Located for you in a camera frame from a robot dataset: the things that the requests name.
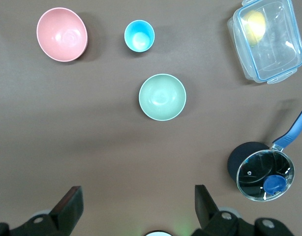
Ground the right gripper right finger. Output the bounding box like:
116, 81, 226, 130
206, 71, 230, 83
193, 184, 256, 236

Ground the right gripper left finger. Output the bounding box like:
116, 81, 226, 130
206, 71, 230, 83
10, 186, 84, 236

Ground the sage green bowl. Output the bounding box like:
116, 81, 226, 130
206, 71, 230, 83
138, 73, 187, 121

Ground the pink bowl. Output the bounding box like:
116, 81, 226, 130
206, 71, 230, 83
36, 7, 89, 62

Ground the glass lid with blue knob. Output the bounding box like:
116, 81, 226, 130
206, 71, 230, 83
236, 149, 295, 202

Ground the clear plastic lidded container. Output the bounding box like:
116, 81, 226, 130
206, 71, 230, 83
226, 0, 302, 85

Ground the light blue cup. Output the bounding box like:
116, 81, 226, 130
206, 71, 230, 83
123, 20, 155, 53

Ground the yellow lemon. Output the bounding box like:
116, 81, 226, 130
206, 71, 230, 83
242, 9, 267, 47

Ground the dark saucepan with blue handle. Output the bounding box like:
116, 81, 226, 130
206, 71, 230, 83
227, 102, 302, 202

